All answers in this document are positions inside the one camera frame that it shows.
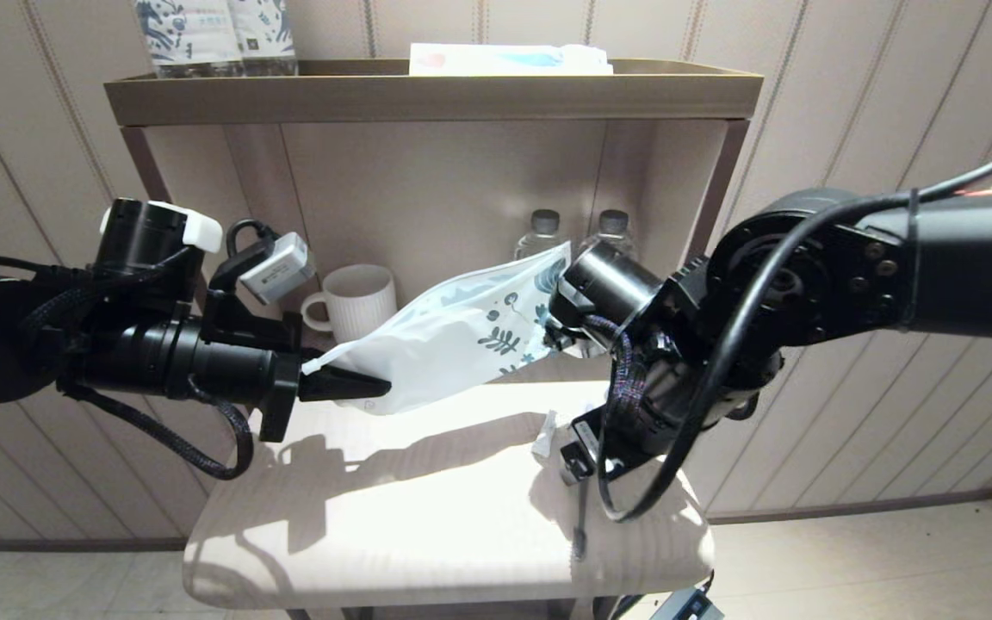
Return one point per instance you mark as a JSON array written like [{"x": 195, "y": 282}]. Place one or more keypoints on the white ribbed mug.
[{"x": 362, "y": 301}]

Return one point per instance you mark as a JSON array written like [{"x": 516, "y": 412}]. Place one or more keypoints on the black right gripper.
[{"x": 586, "y": 448}]

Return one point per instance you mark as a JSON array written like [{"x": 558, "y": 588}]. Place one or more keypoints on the white tissue pack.
[{"x": 505, "y": 60}]

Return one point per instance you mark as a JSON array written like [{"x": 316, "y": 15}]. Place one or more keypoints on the blue electronic device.
[{"x": 685, "y": 607}]

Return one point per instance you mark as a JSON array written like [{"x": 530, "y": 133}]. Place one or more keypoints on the clear plastic water bottle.
[
  {"x": 612, "y": 226},
  {"x": 545, "y": 226}
]

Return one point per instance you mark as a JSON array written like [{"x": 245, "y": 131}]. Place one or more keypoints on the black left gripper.
[{"x": 279, "y": 405}]

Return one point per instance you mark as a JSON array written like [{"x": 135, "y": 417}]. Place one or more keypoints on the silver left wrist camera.
[{"x": 276, "y": 271}]

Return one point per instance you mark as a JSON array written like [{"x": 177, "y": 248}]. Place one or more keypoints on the white floral plastic bag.
[{"x": 427, "y": 344}]

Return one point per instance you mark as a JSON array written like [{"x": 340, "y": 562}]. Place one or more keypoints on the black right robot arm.
[{"x": 935, "y": 267}]

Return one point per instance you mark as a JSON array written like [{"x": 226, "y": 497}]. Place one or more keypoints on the grey toothbrush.
[{"x": 580, "y": 538}]

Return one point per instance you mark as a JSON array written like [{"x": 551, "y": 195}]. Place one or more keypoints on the beige wooden shelf unit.
[{"x": 427, "y": 90}]

